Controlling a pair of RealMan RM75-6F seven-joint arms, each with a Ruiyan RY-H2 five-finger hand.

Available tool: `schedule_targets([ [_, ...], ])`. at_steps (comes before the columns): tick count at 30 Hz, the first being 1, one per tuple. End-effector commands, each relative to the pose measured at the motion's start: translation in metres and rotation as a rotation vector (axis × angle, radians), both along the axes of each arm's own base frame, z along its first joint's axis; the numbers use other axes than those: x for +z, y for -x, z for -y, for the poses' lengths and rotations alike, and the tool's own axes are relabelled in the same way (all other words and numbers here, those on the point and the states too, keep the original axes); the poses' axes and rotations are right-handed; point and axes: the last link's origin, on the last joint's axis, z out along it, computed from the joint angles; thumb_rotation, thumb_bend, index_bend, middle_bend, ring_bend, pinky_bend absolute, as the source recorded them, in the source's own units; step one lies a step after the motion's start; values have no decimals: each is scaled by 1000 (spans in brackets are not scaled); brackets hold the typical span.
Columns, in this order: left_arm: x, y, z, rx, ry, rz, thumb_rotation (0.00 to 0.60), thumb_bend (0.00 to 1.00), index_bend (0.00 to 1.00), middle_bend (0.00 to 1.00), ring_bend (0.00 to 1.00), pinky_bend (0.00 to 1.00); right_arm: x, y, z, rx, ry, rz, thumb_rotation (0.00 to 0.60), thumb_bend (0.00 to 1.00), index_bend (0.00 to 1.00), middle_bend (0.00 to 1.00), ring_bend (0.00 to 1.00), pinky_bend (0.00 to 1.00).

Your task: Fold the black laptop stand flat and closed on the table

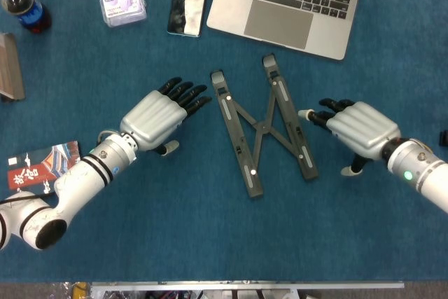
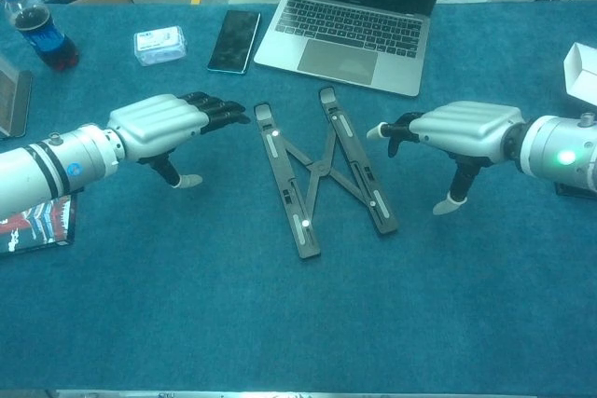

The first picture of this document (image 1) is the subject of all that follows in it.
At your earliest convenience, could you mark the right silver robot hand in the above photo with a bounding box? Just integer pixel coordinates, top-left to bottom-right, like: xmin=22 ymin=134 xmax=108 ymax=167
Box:
xmin=297 ymin=98 xmax=403 ymax=176

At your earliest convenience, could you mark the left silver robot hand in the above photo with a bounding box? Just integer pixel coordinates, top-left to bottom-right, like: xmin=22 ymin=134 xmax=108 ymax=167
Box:
xmin=119 ymin=76 xmax=214 ymax=157

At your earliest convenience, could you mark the black folding laptop stand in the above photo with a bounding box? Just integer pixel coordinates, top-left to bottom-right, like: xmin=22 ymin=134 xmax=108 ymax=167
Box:
xmin=209 ymin=53 xmax=320 ymax=199

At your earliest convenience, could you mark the silver laptop computer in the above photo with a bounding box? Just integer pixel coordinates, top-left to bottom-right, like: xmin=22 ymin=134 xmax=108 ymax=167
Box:
xmin=206 ymin=0 xmax=368 ymax=61

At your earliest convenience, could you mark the grey block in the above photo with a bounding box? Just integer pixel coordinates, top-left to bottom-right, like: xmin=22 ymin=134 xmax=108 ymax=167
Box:
xmin=0 ymin=32 xmax=26 ymax=102

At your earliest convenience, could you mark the clear plastic wipes box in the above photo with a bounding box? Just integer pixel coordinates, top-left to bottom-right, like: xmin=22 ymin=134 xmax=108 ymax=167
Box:
xmin=99 ymin=0 xmax=148 ymax=29

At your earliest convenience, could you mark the teal table cloth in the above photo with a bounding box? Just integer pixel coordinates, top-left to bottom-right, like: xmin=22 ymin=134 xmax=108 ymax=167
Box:
xmin=0 ymin=0 xmax=448 ymax=283

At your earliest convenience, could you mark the black smartphone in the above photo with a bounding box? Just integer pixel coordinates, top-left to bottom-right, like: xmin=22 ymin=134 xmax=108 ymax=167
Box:
xmin=166 ymin=0 xmax=210 ymax=38

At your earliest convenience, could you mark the red printed book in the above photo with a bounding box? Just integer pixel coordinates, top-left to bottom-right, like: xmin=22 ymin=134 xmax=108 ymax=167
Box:
xmin=7 ymin=140 xmax=81 ymax=197

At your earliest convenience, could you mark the cola bottle with blue cap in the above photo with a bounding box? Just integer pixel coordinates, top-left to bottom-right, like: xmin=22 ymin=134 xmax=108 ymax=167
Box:
xmin=0 ymin=0 xmax=53 ymax=34

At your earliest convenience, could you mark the aluminium table edge rail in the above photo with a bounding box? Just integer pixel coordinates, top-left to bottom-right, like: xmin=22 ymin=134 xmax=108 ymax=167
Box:
xmin=91 ymin=280 xmax=405 ymax=291

